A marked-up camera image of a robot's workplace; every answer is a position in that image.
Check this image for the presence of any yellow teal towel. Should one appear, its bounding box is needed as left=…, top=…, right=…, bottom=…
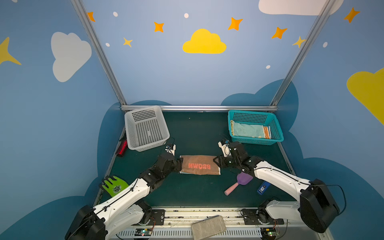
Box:
left=231, top=121, right=266, bottom=139

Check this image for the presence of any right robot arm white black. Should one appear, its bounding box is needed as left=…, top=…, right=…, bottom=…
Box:
left=213, top=153, right=344, bottom=233

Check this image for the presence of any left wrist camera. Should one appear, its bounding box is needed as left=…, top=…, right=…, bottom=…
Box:
left=165, top=144, right=176, bottom=156

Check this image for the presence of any teal plastic basket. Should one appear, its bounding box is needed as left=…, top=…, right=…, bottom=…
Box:
left=228, top=110, right=284, bottom=146

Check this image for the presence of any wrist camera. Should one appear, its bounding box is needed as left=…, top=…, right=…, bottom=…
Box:
left=218, top=140, right=249, bottom=158
left=165, top=144, right=176, bottom=156

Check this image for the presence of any left green circuit board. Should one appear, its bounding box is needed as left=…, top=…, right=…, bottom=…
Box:
left=135, top=229, right=153, bottom=237

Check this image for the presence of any pink red towel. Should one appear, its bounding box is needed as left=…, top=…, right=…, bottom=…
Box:
left=180, top=155, right=221, bottom=176

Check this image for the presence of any green work glove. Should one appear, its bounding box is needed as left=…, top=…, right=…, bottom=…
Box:
left=99, top=176, right=129, bottom=197

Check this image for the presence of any white plastic basket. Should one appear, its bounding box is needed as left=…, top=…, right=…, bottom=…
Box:
left=125, top=106, right=170, bottom=152

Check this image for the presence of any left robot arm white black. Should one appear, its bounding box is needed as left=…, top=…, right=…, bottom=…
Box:
left=65, top=153, right=183, bottom=240

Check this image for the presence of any purple pink toy scoop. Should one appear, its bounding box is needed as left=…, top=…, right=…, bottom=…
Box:
left=224, top=172, right=254, bottom=196

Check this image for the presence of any grey sponge block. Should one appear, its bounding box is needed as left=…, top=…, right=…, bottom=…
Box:
left=191, top=216, right=227, bottom=240

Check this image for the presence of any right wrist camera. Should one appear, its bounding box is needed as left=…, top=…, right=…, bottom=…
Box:
left=218, top=140, right=249, bottom=158

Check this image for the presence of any right green circuit board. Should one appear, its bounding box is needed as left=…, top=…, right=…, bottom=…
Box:
left=261, top=229, right=279, bottom=240

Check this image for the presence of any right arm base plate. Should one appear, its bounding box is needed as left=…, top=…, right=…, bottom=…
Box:
left=241, top=209, right=285, bottom=225

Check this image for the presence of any green circuit board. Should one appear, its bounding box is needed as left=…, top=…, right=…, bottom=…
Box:
left=135, top=229, right=153, bottom=237
left=261, top=229, right=279, bottom=240

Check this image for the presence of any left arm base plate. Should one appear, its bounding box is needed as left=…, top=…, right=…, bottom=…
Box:
left=135, top=209, right=165, bottom=226

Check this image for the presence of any orange bunny pattern towel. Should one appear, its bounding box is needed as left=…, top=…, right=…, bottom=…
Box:
left=263, top=126, right=272, bottom=139

